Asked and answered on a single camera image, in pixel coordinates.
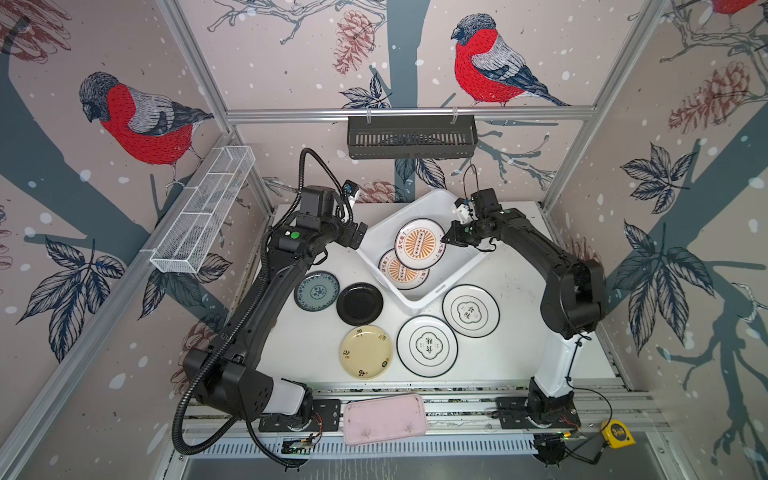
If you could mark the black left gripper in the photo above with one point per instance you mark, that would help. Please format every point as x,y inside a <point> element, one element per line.
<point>348,238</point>

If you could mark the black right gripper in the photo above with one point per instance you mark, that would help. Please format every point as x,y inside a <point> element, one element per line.
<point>457,237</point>

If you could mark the orange sunburst plate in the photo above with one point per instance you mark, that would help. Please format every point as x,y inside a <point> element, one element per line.
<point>418,244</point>
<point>403,278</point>

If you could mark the white plate black rim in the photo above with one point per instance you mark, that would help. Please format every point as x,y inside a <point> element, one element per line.
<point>427,346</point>
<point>471,311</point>

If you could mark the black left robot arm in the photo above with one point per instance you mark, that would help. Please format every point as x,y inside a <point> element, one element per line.
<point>225,375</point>

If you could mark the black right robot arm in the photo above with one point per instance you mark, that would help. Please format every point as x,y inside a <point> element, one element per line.
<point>574,299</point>

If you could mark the blue floral green plate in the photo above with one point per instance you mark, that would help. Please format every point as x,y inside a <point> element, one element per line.
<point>317,291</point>

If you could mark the yellow plate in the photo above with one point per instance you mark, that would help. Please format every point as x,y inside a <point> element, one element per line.
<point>366,352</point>

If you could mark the pink pad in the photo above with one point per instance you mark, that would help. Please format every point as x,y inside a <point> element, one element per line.
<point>384,419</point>

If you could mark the yellow tape measure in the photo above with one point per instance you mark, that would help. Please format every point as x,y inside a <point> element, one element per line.
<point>616,435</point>

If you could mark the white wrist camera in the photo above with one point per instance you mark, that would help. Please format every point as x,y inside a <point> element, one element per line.
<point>351,191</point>

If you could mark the black hanging wire basket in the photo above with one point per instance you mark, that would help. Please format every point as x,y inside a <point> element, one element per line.
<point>412,137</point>

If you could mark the white mesh wire shelf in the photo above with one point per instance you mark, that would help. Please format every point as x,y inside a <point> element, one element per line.
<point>193,232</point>

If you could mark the horizontal aluminium rail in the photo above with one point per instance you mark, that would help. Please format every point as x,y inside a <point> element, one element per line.
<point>579,112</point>

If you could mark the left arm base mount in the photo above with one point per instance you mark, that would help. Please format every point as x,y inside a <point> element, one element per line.
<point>313,415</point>

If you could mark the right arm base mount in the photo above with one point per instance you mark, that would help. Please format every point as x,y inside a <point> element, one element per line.
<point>537,410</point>

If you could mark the aluminium frame post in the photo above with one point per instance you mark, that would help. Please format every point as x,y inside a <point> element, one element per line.
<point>229,136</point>

